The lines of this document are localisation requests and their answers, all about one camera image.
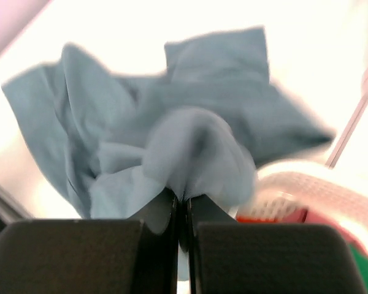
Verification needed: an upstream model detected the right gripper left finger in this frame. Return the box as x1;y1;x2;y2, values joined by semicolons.
0;189;178;293

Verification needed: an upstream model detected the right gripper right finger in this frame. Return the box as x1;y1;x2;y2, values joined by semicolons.
185;195;368;293

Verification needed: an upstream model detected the orange t shirt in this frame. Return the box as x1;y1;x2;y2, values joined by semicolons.
236;216;279;224

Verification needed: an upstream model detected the pink red t shirt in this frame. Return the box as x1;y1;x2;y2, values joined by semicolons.
272;193;356;244

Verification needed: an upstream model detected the white perforated plastic basket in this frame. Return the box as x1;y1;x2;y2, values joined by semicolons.
237;160;368;253

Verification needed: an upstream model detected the grey blue t shirt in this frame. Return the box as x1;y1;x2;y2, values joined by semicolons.
2;28;334;218

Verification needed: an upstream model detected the green t shirt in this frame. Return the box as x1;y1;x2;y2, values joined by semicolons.
349;243;368;291

